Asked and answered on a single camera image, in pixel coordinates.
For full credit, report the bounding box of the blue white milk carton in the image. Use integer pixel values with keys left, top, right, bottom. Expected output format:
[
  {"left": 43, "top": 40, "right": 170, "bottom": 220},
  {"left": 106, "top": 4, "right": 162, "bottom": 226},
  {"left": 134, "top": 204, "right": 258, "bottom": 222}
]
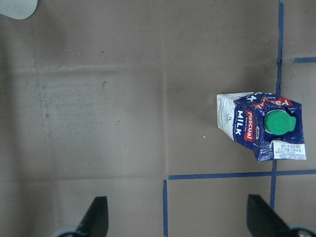
[{"left": 217, "top": 92, "right": 307, "bottom": 162}]

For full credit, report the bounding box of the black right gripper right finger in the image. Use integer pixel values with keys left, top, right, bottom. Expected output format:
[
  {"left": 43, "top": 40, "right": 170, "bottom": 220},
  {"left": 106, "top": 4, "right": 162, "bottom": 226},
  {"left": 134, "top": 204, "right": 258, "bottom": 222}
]
[{"left": 246, "top": 194, "right": 292, "bottom": 237}]

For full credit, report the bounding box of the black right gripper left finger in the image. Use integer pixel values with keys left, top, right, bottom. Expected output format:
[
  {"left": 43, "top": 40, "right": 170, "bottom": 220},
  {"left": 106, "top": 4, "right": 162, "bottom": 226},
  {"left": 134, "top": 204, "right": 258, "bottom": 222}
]
[{"left": 74, "top": 196, "right": 109, "bottom": 237}]

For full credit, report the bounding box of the white mug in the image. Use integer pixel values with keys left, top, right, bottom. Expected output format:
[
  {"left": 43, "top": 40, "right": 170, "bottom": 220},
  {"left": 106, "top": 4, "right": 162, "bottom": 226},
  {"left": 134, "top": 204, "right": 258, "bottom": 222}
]
[{"left": 0, "top": 0, "right": 38, "bottom": 20}]

